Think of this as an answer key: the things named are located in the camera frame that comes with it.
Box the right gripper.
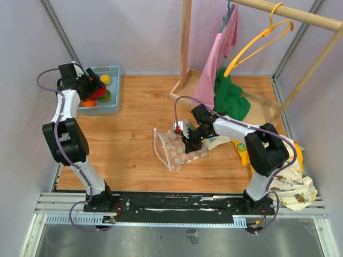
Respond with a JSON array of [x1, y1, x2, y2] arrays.
[[181, 126, 211, 154]]

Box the red fake fruit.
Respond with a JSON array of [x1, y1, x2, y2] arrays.
[[91, 87, 107, 100]]

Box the orange round fake fruit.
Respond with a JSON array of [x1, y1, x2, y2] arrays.
[[81, 100, 97, 107]]

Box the yellow fake fruit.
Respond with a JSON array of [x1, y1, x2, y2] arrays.
[[100, 74, 112, 86]]

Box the round green fake fruit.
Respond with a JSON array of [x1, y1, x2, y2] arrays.
[[98, 89, 111, 102]]

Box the clear zip top bag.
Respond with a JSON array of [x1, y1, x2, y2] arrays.
[[153, 128, 208, 171]]

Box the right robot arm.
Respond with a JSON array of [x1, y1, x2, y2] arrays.
[[175, 104, 289, 214]]

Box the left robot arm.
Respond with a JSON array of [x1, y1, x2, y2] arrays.
[[42, 63, 115, 212]]

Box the light blue plastic basket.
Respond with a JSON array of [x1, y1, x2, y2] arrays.
[[78, 65, 121, 115]]

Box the pink shirt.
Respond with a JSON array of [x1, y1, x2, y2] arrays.
[[192, 4, 238, 109]]

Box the wooden clothes rack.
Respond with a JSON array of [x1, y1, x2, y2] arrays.
[[168, 0, 343, 129]]

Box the green cloth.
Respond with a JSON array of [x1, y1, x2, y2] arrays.
[[214, 69, 251, 121]]

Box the dinosaur print cloth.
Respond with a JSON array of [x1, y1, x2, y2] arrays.
[[203, 136, 318, 211]]

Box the teal hanger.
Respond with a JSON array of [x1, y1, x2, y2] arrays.
[[219, 0, 235, 33]]

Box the yellow hanger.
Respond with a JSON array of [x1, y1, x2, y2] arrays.
[[223, 2, 295, 78]]

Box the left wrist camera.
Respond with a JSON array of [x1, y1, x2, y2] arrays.
[[71, 62, 85, 78]]

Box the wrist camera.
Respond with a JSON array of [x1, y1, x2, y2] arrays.
[[71, 62, 85, 78], [173, 119, 189, 138]]

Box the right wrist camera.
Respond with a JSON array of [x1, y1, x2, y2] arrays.
[[173, 119, 189, 138]]

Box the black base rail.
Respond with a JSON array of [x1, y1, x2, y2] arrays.
[[83, 192, 275, 225]]

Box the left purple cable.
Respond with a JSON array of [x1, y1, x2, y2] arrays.
[[36, 67, 116, 232]]

